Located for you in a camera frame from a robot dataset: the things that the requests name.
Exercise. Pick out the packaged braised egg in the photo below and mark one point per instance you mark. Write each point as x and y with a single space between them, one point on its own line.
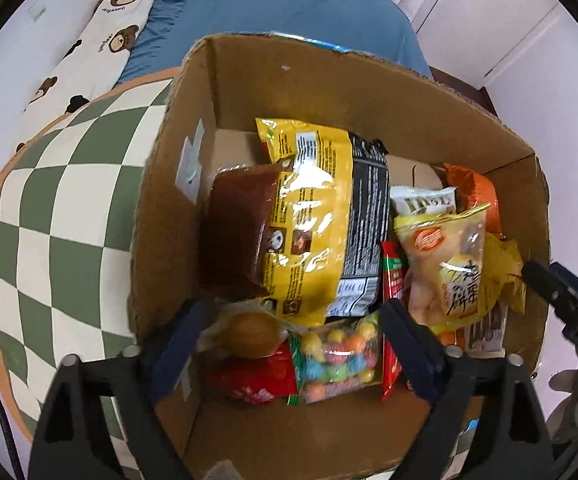
249 335

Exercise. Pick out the bear print pillow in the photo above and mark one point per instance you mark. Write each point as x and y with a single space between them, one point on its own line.
94 45

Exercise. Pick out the colourful candy ball packet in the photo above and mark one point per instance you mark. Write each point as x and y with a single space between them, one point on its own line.
334 360

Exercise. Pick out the red snack packet green band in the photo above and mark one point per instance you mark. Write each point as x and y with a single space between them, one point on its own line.
394 280

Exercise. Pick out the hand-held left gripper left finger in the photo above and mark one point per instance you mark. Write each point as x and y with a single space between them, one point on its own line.
179 350

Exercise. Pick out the white wall switch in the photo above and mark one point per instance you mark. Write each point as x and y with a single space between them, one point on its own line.
36 11

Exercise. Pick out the white brown snack packet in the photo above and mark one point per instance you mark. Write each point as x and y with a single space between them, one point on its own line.
424 202

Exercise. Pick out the orange snack packet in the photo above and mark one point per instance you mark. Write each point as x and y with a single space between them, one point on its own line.
451 337
479 190

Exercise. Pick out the printed cardboard box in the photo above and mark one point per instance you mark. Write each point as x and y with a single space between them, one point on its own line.
319 90

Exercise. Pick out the green white checkered mat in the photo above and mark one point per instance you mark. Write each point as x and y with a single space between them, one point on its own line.
69 210

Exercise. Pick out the blue bed sheet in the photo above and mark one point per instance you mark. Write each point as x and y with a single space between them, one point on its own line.
294 5

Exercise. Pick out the yellow snack packet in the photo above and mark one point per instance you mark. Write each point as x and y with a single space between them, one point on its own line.
506 270

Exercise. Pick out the large yellow black snack bag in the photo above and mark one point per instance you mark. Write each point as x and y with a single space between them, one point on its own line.
314 210

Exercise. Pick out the clear cracker packet orange label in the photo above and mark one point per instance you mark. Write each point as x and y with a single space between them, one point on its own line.
434 270

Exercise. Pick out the white wardrobe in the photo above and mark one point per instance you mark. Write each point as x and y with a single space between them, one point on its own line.
509 20

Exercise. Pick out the glossy red snack packet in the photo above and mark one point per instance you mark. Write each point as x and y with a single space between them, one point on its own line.
249 380

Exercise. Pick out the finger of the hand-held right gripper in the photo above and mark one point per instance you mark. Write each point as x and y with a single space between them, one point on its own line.
544 280

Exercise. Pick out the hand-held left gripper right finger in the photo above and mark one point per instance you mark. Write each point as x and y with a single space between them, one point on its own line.
414 350

